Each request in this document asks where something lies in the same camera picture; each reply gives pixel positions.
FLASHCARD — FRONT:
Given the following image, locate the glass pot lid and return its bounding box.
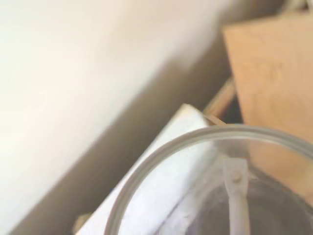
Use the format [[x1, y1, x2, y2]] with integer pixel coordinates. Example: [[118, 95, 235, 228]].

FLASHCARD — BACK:
[[103, 124, 313, 235]]

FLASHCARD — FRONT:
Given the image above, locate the light wooden rack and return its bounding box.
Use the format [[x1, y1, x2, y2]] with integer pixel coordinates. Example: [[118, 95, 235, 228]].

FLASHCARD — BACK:
[[203, 77, 244, 128]]

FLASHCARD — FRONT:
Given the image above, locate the black cooking pot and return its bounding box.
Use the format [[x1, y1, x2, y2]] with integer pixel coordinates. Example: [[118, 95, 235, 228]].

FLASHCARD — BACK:
[[190, 176, 313, 235]]

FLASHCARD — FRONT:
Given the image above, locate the white electric stove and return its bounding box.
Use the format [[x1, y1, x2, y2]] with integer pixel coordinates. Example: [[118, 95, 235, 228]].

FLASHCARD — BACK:
[[72, 102, 229, 235]]

